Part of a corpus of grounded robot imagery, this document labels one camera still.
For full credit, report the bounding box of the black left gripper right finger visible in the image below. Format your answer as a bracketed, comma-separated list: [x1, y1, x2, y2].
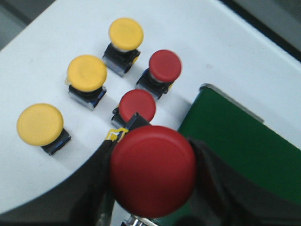
[188, 137, 301, 226]

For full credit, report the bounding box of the red push button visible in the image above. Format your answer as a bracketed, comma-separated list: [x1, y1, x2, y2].
[109, 113, 197, 218]
[135, 49, 182, 100]
[111, 89, 156, 127]

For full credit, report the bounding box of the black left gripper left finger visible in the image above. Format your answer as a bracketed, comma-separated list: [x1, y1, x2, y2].
[0, 140, 117, 226]

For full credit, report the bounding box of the yellow push button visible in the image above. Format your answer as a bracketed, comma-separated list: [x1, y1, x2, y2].
[103, 17, 144, 77]
[16, 103, 71, 156]
[65, 55, 107, 110]

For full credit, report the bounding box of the green conveyor belt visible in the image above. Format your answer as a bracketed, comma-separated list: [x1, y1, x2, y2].
[150, 83, 301, 226]

